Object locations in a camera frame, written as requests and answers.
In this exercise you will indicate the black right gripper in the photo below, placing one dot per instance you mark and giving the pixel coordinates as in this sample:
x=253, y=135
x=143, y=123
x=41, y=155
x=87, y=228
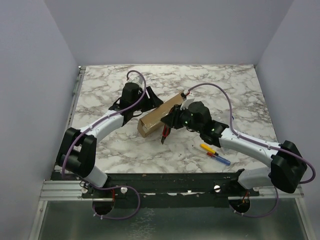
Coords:
x=173, y=118

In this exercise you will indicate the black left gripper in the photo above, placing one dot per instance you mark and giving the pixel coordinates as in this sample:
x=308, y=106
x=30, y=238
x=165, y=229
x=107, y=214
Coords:
x=153, y=102

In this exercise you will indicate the red black utility knife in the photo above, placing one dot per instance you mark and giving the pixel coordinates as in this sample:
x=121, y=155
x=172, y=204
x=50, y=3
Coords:
x=165, y=135

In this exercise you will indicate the brown cardboard express box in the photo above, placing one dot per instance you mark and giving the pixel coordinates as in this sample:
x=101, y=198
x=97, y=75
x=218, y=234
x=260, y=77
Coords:
x=152, y=121

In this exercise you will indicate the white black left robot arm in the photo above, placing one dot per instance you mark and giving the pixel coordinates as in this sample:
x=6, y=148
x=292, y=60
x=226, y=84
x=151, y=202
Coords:
x=77, y=152

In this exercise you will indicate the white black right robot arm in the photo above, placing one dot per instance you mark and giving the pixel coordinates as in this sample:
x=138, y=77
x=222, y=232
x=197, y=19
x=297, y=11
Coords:
x=283, y=164

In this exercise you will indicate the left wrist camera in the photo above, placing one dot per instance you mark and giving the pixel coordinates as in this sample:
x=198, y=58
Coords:
x=137, y=80

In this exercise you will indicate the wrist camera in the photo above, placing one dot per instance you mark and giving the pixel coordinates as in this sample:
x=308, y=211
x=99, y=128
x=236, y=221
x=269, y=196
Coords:
x=188, y=98
x=137, y=80

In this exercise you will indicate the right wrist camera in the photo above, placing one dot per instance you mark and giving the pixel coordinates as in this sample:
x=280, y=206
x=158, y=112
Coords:
x=188, y=98

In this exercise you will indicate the yellow handled screwdriver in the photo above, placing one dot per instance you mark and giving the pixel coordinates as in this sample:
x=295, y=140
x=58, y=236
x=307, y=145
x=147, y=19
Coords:
x=208, y=149

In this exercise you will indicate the blue red handled screwdriver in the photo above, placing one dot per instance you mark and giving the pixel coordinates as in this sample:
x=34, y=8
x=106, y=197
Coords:
x=218, y=158

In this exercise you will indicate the black front mounting rail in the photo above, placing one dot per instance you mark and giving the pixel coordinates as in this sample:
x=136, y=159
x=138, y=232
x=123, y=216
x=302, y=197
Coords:
x=169, y=190

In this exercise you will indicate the aluminium frame rail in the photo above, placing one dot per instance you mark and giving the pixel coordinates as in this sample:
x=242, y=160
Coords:
x=67, y=188

